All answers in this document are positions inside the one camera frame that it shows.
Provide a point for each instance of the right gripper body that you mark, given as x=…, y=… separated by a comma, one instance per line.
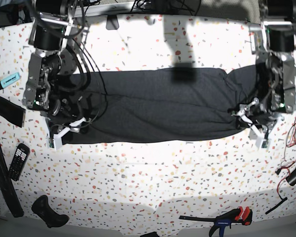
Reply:
x=58, y=131

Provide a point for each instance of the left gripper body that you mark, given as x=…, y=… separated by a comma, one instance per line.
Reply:
x=264, y=118

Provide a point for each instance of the dark grey T-shirt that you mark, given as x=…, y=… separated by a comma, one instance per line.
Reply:
x=188, y=104

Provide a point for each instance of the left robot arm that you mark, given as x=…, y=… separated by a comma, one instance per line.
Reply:
x=274, y=44

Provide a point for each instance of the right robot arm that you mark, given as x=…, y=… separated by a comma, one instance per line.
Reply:
x=55, y=23

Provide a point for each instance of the black remote control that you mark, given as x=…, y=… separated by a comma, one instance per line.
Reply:
x=18, y=162

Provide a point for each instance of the long black tube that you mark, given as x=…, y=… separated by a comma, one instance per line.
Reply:
x=8, y=191

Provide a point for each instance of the light blue highlighter marker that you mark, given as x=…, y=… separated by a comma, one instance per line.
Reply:
x=9, y=80

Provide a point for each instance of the black game controller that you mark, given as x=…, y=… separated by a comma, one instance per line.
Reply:
x=51, y=218

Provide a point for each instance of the small black stick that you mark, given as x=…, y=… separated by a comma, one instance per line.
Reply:
x=276, y=206

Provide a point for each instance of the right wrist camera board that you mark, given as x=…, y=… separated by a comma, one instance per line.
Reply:
x=51, y=143

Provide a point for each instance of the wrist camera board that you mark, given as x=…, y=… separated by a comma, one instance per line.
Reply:
x=265, y=144
x=51, y=143

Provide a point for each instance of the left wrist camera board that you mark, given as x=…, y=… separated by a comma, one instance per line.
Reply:
x=265, y=144

